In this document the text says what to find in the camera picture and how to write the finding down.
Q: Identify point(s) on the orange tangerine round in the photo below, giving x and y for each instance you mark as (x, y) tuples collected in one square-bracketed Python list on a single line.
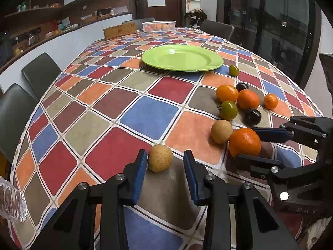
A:
[(248, 99)]

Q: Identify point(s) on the dark chair far end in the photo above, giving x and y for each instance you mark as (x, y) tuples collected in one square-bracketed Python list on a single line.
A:
[(139, 22)]

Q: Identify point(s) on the small orange kumquat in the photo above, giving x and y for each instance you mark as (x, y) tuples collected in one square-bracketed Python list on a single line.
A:
[(270, 101)]

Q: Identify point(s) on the green plate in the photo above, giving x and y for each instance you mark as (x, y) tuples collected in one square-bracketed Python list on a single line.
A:
[(182, 58)]

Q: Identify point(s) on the dark chair near left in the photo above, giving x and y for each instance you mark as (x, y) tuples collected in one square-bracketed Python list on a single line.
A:
[(16, 108)]

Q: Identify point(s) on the green tomato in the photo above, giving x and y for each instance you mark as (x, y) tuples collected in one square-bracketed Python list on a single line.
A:
[(233, 71), (228, 110)]

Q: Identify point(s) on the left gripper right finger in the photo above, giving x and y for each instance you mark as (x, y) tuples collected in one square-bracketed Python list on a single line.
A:
[(195, 175)]

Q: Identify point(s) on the dark chair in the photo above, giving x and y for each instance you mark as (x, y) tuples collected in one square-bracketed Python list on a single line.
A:
[(217, 29), (41, 73), (16, 108)]

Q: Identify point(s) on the colourful checkered tablecloth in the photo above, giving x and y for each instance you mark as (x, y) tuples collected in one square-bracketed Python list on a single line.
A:
[(107, 105)]

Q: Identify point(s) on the woven brown box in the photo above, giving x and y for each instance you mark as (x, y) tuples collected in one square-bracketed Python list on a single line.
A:
[(119, 30)]

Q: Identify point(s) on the clear plastic fruit container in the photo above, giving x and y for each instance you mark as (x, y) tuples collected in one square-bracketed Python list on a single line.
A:
[(158, 26)]

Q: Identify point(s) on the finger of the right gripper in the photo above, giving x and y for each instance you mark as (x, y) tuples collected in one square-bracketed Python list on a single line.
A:
[(275, 135), (258, 167)]

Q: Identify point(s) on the black glass sliding door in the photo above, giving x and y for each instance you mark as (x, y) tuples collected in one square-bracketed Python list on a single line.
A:
[(286, 33)]

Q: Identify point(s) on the dark chair right side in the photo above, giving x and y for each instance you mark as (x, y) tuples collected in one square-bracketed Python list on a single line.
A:
[(217, 29)]

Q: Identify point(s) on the smooth orange citrus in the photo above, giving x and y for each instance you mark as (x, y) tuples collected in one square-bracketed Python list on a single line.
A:
[(227, 92)]

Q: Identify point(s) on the dark plum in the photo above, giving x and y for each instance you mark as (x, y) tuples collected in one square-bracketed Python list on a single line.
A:
[(252, 117), (241, 86)]

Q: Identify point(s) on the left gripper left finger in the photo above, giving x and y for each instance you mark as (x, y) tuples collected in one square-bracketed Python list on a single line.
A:
[(134, 174)]

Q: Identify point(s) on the brown longan fruit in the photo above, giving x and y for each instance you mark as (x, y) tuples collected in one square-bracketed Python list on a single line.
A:
[(221, 131), (159, 158)]

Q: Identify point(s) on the clear glass vase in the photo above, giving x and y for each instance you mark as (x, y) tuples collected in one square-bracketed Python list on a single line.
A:
[(12, 202)]

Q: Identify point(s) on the large orange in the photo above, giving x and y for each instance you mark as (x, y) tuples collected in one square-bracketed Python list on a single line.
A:
[(244, 141)]

